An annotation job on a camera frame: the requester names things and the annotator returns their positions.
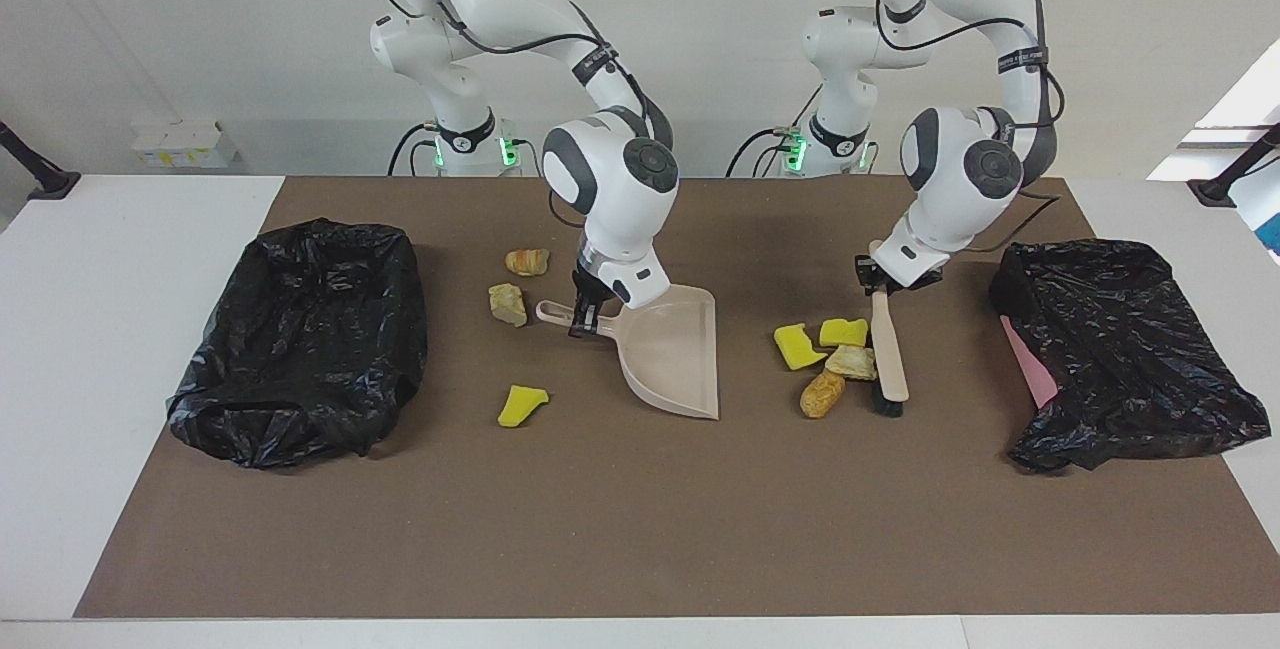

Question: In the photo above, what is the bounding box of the beige brush with black bristles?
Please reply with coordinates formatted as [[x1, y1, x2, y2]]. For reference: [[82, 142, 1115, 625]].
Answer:
[[868, 239, 911, 418]]

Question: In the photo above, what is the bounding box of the beige plastic dustpan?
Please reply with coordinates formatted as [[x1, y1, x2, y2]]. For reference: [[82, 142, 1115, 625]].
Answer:
[[536, 284, 721, 421]]

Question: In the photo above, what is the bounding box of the pale ridged pastry toy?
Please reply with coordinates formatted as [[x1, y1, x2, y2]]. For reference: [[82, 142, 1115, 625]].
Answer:
[[825, 343, 879, 382]]

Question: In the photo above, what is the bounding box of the yellow wedge sponge piece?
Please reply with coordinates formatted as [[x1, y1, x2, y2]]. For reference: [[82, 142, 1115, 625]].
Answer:
[[497, 385, 550, 428]]

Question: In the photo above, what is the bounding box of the yellow notched sponge piece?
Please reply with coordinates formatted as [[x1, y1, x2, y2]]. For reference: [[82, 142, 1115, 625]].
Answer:
[[774, 323, 827, 371]]

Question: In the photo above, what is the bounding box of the brown bread roll toy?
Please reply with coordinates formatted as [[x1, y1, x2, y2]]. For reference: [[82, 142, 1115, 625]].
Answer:
[[800, 371, 846, 420]]

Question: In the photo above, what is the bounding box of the pink plastic bin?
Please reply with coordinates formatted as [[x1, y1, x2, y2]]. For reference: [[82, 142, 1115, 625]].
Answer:
[[1000, 314, 1061, 410]]

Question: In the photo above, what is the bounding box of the black trash bag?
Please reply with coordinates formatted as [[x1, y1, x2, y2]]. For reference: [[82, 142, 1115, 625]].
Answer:
[[988, 239, 1271, 475]]

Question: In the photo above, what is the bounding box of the black bag lined bin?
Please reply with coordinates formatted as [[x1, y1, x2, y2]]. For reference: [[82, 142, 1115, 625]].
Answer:
[[167, 218, 429, 470]]

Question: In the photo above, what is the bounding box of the brown table mat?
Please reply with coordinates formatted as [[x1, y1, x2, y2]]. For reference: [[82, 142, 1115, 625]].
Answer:
[[73, 176, 1280, 620]]

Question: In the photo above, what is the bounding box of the black base cable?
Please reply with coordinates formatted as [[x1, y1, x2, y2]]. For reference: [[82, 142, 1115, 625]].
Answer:
[[388, 121, 441, 177], [725, 84, 801, 178]]

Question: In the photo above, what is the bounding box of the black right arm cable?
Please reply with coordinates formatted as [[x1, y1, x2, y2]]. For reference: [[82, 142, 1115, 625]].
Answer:
[[368, 0, 673, 230]]

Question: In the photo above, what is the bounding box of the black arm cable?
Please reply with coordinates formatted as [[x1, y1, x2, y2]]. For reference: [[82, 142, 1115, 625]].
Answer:
[[368, 0, 673, 230], [875, 0, 1067, 255]]

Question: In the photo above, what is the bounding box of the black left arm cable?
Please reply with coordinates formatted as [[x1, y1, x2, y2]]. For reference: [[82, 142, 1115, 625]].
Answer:
[[875, 0, 1067, 255]]

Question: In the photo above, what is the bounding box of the white wall socket box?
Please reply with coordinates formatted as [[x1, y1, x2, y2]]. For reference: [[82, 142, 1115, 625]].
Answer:
[[132, 122, 239, 170]]

